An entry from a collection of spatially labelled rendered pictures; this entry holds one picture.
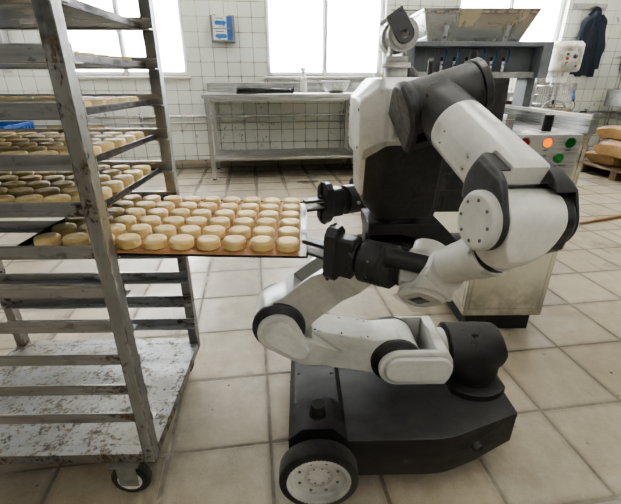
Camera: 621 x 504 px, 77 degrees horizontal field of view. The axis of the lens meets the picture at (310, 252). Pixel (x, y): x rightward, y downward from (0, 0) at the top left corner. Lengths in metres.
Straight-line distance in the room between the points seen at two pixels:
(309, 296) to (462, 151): 0.58
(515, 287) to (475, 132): 1.29
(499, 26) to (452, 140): 1.77
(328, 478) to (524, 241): 0.80
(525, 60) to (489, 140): 1.88
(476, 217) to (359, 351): 0.69
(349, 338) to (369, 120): 0.58
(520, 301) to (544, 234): 1.32
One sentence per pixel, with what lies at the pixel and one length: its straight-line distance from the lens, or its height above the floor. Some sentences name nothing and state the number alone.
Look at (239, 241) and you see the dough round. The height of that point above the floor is 0.70.
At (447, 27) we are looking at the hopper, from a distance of 2.27.
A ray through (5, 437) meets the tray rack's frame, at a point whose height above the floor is 0.15.
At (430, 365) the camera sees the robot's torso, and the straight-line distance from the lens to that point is 1.15.
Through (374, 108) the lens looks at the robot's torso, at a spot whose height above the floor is 0.96.
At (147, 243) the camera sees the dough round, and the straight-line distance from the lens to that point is 0.88.
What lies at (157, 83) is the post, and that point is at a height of 1.00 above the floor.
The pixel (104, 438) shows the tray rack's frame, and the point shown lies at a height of 0.15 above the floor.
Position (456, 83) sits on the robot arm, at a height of 1.01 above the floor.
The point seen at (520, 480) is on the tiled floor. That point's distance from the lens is 1.37.
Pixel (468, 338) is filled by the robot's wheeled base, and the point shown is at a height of 0.34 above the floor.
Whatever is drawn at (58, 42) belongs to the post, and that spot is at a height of 1.06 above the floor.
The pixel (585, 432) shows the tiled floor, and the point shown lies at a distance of 1.60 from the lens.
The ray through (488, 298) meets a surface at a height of 0.17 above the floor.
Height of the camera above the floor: 1.01
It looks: 24 degrees down
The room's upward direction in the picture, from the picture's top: straight up
